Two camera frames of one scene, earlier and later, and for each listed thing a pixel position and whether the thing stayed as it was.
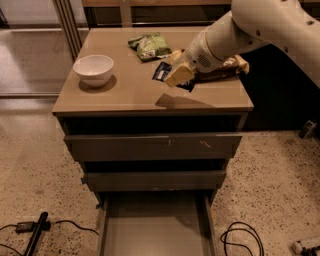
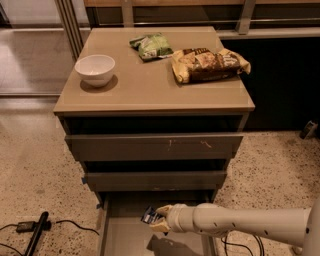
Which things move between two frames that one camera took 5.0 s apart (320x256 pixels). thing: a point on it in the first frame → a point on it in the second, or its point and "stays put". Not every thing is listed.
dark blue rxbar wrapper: x=162 y=71 → x=150 y=215
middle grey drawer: x=156 y=181 stays put
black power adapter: x=24 y=227 stays put
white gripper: x=197 y=57 → x=175 y=217
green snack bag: x=150 y=46 stays put
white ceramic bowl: x=94 y=70 stays put
